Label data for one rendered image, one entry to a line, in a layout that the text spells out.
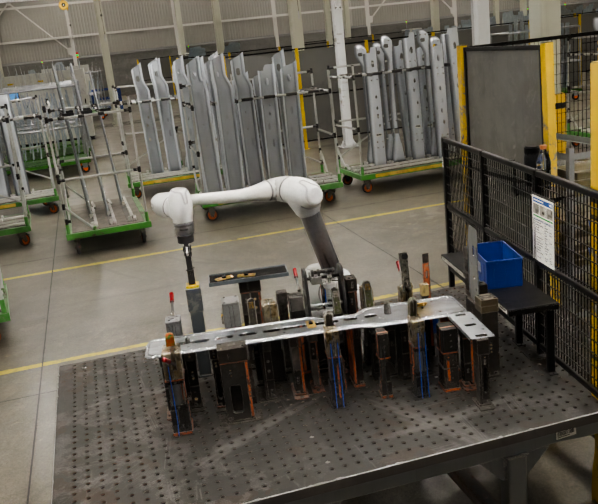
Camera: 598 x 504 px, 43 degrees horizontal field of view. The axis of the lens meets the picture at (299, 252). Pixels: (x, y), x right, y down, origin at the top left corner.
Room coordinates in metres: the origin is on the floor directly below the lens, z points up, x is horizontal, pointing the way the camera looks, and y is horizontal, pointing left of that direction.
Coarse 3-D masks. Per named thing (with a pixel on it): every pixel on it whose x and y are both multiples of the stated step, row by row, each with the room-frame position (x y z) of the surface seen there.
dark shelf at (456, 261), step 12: (456, 252) 3.81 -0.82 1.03; (456, 264) 3.61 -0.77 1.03; (504, 288) 3.19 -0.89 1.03; (516, 288) 3.17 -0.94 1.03; (528, 288) 3.15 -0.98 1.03; (504, 300) 3.04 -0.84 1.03; (516, 300) 3.03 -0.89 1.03; (528, 300) 3.01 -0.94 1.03; (540, 300) 2.99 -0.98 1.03; (552, 300) 2.98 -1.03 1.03; (504, 312) 2.97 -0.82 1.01; (516, 312) 2.92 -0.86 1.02; (528, 312) 2.93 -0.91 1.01
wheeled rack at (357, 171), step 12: (360, 72) 11.28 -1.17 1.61; (372, 72) 10.84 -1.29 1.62; (384, 72) 10.87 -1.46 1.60; (396, 72) 10.93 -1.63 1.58; (336, 120) 11.29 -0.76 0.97; (348, 120) 11.33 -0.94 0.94; (360, 144) 10.40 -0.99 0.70; (360, 156) 10.40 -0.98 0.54; (432, 156) 11.08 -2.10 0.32; (456, 156) 10.90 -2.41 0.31; (336, 168) 11.31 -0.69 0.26; (348, 168) 10.93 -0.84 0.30; (360, 168) 10.74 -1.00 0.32; (372, 168) 10.78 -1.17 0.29; (384, 168) 10.58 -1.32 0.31; (396, 168) 10.62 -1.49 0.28; (408, 168) 10.57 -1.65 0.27; (420, 168) 10.62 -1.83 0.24; (432, 168) 10.68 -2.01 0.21; (348, 180) 11.21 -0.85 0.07
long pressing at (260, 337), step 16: (400, 304) 3.21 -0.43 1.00; (432, 304) 3.17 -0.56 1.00; (448, 304) 3.15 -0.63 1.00; (288, 320) 3.16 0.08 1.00; (304, 320) 3.14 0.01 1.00; (320, 320) 3.12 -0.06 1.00; (352, 320) 3.08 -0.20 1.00; (368, 320) 3.06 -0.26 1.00; (384, 320) 3.04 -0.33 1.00; (400, 320) 3.02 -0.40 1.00; (176, 336) 3.11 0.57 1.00; (192, 336) 3.10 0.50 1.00; (208, 336) 3.08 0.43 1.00; (224, 336) 3.06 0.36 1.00; (240, 336) 3.04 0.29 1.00; (256, 336) 3.02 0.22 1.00; (272, 336) 3.00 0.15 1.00; (288, 336) 2.99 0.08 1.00; (160, 352) 2.96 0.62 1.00; (192, 352) 2.94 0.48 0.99
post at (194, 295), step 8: (192, 288) 3.34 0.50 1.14; (200, 288) 3.34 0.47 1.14; (192, 296) 3.34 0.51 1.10; (200, 296) 3.34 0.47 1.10; (192, 304) 3.33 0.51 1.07; (200, 304) 3.34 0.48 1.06; (192, 312) 3.34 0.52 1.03; (200, 312) 3.34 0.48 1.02; (192, 320) 3.34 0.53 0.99; (200, 320) 3.34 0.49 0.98; (200, 328) 3.34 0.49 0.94; (200, 352) 3.34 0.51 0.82; (208, 352) 3.35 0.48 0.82; (200, 360) 3.34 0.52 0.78; (208, 360) 3.34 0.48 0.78; (200, 368) 3.34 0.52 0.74; (208, 368) 3.34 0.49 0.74; (200, 376) 3.33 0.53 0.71; (208, 376) 3.33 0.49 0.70
